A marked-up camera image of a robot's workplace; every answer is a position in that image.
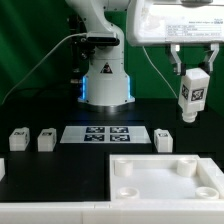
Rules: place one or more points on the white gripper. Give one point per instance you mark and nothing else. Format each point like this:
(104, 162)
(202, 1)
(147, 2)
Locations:
(176, 22)

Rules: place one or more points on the white square table top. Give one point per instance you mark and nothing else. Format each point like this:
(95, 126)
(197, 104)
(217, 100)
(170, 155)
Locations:
(159, 177)

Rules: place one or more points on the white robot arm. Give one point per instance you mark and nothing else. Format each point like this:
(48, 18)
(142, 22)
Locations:
(112, 23)

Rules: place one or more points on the white right fence block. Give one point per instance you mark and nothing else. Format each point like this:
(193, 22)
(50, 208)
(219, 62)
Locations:
(211, 175)

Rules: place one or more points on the white fence block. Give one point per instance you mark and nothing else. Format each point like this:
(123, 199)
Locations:
(211, 175)
(2, 168)

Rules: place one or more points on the white sheet with tags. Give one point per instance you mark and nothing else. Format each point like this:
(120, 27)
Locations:
(105, 135)

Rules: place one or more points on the white left fence block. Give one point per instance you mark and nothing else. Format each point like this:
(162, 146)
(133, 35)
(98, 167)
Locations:
(2, 168)

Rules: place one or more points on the white front fence wall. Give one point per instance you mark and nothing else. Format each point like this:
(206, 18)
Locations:
(119, 212)

